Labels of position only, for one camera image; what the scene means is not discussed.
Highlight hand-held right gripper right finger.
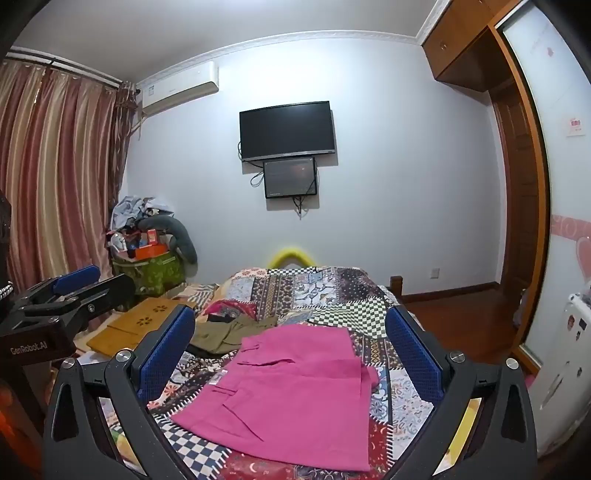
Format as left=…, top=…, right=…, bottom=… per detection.
left=385, top=305, right=539, bottom=480

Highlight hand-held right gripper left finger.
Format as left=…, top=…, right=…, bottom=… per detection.
left=42, top=305, right=197, bottom=480

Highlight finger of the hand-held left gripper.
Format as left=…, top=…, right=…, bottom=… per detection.
left=23, top=273, right=137, bottom=329
left=11, top=264, right=101, bottom=311

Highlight pink pants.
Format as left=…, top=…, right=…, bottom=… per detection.
left=171, top=323, right=380, bottom=472

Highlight olive green pants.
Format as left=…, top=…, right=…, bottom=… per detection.
left=188, top=316, right=280, bottom=356

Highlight brown wooden folding table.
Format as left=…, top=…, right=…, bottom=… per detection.
left=87, top=298, right=195, bottom=358

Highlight magenta patterned cloth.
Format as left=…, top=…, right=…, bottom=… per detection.
left=205, top=299, right=257, bottom=320

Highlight pile of light clothes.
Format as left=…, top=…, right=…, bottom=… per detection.
left=111, top=196, right=176, bottom=232

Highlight grey long pillow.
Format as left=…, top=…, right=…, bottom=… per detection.
left=137, top=215, right=199, bottom=267

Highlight patchwork printed blanket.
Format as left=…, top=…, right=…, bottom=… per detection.
left=76, top=265, right=483, bottom=480

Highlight striped red beige curtain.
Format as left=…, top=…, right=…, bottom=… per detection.
left=0, top=59, right=134, bottom=298

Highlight yellow curved pad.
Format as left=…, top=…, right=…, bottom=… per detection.
left=268, top=248, right=313, bottom=269

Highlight white appliance with stickers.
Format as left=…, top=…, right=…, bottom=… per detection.
left=526, top=290, right=591, bottom=457

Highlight brown wooden door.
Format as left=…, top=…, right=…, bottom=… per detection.
left=490, top=83, right=539, bottom=301

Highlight pink door decal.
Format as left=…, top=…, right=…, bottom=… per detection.
left=551, top=213, right=591, bottom=296

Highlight curtain rod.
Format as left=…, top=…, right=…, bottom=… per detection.
left=4, top=51, right=139, bottom=95

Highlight white air conditioner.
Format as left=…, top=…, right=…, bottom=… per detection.
left=137, top=61, right=220, bottom=117

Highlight white sliding wardrobe door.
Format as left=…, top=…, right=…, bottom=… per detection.
left=489, top=0, right=591, bottom=462

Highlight wooden overhead cabinet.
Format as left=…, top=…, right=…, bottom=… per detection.
left=421, top=0, right=505, bottom=92

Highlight small black wall monitor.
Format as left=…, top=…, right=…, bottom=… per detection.
left=263, top=157, right=318, bottom=199

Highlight black wall television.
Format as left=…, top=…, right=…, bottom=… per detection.
left=239, top=100, right=336, bottom=163

